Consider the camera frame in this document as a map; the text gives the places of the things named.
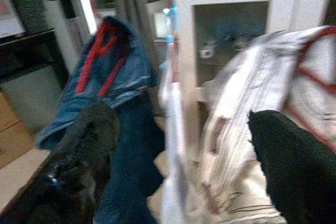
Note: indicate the blue denim jeans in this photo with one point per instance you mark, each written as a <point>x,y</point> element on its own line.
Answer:
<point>126,58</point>

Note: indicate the beige trousers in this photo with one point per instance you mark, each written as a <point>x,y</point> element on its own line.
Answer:
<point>252,82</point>

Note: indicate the grey curtain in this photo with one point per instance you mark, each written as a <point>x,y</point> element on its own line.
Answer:
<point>29,6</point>

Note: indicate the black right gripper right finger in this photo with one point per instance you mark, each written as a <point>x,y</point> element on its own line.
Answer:
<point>294,171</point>

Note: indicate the white shirt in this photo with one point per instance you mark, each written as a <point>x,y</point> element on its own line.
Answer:
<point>173,134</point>

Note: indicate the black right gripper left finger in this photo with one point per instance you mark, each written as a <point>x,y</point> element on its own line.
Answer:
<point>86,155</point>

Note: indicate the black side table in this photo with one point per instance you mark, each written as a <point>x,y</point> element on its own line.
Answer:
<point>26,53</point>

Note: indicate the large plain cardboard box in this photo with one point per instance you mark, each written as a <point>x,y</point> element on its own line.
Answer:
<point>13,134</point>

